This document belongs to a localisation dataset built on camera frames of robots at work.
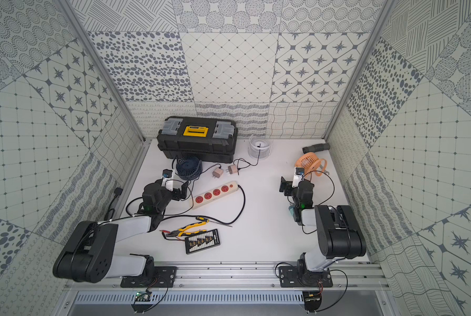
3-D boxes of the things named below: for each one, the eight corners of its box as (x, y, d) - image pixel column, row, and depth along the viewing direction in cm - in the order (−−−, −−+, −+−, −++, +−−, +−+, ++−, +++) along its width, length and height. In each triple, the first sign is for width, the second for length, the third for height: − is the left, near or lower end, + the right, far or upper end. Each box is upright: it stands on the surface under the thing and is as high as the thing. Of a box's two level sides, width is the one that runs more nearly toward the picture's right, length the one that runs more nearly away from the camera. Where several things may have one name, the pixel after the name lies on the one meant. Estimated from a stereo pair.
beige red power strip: (192, 209, 93) (191, 207, 91) (189, 201, 96) (188, 198, 94) (239, 189, 100) (239, 186, 98) (235, 182, 103) (235, 179, 101)
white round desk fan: (244, 157, 114) (244, 149, 108) (251, 142, 122) (251, 134, 116) (266, 163, 111) (267, 155, 105) (272, 147, 119) (273, 139, 113)
